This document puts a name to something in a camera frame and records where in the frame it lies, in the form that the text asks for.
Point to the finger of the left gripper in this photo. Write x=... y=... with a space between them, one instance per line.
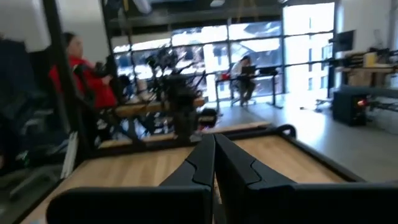
x=179 y=130
x=206 y=118

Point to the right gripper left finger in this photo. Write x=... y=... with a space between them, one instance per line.
x=186 y=202

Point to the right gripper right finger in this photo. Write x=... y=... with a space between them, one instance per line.
x=264 y=202

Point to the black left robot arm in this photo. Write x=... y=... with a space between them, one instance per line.
x=183 y=90

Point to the black background robot arm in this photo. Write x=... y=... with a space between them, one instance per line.
x=164 y=62

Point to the wooden workbench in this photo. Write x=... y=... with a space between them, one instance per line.
x=140 y=109

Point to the person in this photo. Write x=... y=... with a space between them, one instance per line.
x=93 y=84
x=244 y=77

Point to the black desk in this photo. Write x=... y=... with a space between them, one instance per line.
x=264 y=73

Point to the white strip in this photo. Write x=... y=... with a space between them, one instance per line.
x=70 y=155

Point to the black computer tower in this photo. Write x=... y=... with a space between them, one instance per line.
x=349 y=109

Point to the black aluminium table frame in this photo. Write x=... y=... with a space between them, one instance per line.
x=59 y=62

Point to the wall monitor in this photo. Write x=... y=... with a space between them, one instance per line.
x=342 y=41

